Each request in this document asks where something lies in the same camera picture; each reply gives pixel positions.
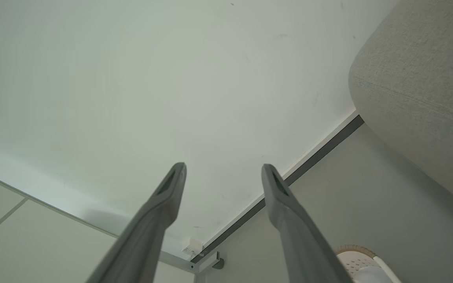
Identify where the metal corner bracket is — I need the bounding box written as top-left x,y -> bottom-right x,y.
189,252 -> 225,274

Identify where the white clothing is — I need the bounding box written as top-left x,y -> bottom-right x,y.
352,265 -> 394,283

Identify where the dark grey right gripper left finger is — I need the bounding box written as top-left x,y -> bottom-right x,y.
86,162 -> 188,283

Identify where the grey fabric sofa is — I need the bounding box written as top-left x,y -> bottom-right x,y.
348,0 -> 453,215

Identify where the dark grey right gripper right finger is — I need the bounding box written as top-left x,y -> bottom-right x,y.
261,164 -> 353,283

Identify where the white perforated laundry basket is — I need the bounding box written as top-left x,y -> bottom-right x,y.
335,245 -> 402,283

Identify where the white wall socket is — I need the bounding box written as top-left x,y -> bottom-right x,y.
182,239 -> 203,258

